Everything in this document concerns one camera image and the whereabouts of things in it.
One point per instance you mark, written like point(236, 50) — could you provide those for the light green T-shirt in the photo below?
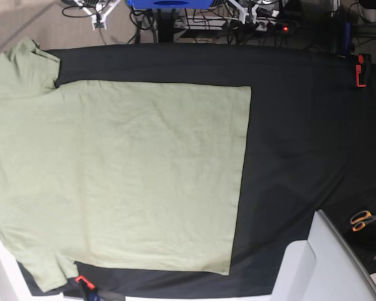
point(130, 175)

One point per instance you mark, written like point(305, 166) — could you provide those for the power strip with red light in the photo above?
point(219, 24)

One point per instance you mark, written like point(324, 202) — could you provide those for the blue plastic box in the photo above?
point(170, 4)

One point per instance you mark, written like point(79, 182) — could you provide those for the red black clamp right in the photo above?
point(362, 69)

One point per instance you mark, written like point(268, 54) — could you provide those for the black table cloth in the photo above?
point(311, 144)

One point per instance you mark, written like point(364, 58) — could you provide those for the white bin right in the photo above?
point(322, 267)

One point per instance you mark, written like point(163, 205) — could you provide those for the red blue clamp bottom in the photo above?
point(85, 290)

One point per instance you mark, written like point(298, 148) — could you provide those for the black metal stand post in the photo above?
point(165, 19)

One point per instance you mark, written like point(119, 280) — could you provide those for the blue clamp handle top right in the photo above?
point(345, 39)

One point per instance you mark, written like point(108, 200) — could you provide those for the orange handled scissors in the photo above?
point(360, 220)

